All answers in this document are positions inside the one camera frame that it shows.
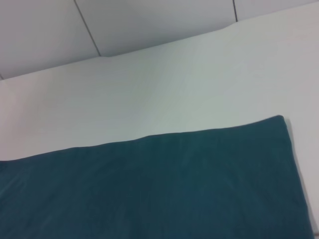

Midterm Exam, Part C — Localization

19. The blue t-shirt with white print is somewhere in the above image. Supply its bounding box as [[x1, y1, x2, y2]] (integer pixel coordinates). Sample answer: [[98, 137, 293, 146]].
[[0, 115, 316, 239]]

